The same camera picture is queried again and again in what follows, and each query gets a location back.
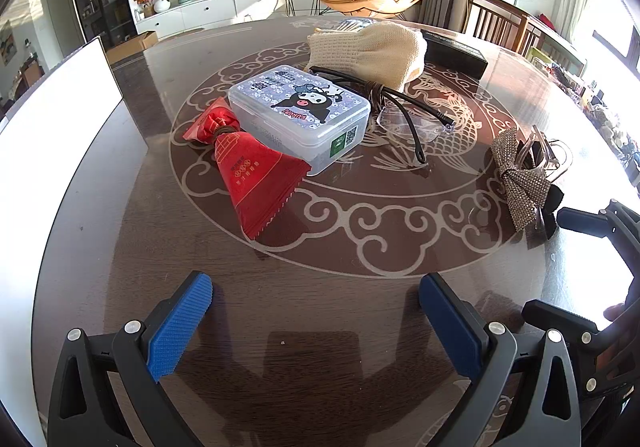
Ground black hair claw clip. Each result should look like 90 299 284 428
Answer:
538 185 564 239

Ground rhinestone bow hair clip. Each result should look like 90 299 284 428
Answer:
490 125 572 231

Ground red candy pouch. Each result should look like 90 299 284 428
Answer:
182 97 311 240

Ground person right hand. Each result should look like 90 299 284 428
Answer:
603 303 626 323

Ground white board panel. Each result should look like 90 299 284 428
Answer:
1 40 148 446

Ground black rectangular box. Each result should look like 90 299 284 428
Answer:
422 30 488 81

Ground wooden dining chair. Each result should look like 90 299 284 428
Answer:
462 0 544 56

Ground cream knitted cloth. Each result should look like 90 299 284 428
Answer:
305 21 427 92

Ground clear plastic cartoon box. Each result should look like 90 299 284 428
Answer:
228 64 371 176

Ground cardboard box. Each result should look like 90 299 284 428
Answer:
106 31 158 64

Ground white tv cabinet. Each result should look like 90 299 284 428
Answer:
136 0 322 40

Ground black frame glasses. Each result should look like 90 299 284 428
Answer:
309 66 456 164

